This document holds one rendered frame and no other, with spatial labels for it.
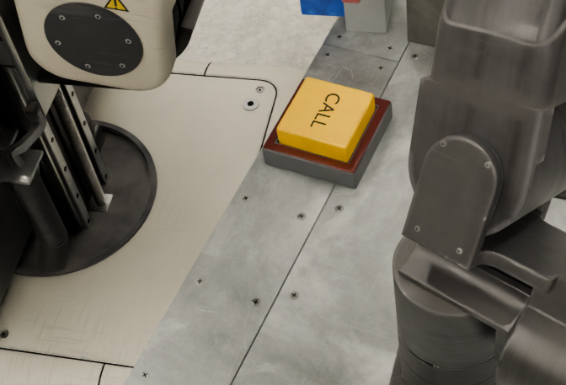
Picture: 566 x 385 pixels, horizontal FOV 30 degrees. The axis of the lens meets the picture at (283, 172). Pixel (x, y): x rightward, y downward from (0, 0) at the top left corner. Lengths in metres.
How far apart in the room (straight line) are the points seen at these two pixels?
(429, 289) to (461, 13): 0.13
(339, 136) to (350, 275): 0.11
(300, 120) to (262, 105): 0.77
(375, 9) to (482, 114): 0.48
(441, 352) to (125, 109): 1.18
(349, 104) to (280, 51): 1.24
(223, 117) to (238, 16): 0.59
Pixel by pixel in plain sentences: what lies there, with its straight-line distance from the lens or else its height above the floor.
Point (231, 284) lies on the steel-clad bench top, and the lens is 0.79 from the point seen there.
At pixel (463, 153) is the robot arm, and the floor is 1.11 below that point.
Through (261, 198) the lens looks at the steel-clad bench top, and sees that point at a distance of 0.83.
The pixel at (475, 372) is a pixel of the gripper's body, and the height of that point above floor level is 0.99.
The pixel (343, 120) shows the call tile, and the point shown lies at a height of 0.84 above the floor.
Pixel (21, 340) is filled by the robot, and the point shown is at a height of 0.28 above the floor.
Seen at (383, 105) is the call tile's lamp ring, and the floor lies 0.82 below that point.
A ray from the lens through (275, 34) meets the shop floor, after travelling 2.11.
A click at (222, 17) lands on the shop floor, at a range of 2.16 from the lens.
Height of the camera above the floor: 1.46
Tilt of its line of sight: 51 degrees down
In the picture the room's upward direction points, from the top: 11 degrees counter-clockwise
